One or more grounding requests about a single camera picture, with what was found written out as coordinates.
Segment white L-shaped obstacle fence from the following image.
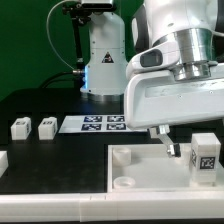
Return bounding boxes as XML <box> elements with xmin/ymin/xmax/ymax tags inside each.
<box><xmin>0</xmin><ymin>150</ymin><xmax>224</xmax><ymax>224</ymax></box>

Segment white sheet with AprilTags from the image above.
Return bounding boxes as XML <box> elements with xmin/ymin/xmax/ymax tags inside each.
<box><xmin>58</xmin><ymin>115</ymin><xmax>148</xmax><ymax>134</ymax></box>

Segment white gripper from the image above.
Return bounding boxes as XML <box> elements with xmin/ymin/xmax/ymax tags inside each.
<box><xmin>124</xmin><ymin>49</ymin><xmax>224</xmax><ymax>157</ymax></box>

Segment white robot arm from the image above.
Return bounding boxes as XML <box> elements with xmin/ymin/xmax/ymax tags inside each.
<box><xmin>124</xmin><ymin>0</ymin><xmax>224</xmax><ymax>157</ymax></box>

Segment black cables on table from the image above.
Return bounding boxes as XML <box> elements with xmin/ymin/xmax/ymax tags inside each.
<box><xmin>39</xmin><ymin>71</ymin><xmax>83</xmax><ymax>90</ymax></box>

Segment white square table top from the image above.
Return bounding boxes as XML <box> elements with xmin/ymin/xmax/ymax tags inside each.
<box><xmin>107</xmin><ymin>143</ymin><xmax>224</xmax><ymax>193</ymax></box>

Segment black camera stand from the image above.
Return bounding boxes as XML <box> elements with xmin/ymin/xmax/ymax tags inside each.
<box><xmin>62</xmin><ymin>0</ymin><xmax>116</xmax><ymax>70</ymax></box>

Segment grey cable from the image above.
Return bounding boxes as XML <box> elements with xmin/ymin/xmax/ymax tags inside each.
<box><xmin>45</xmin><ymin>0</ymin><xmax>81</xmax><ymax>72</ymax></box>

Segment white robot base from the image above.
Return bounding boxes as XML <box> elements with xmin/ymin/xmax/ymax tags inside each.
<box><xmin>80</xmin><ymin>12</ymin><xmax>127</xmax><ymax>102</ymax></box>

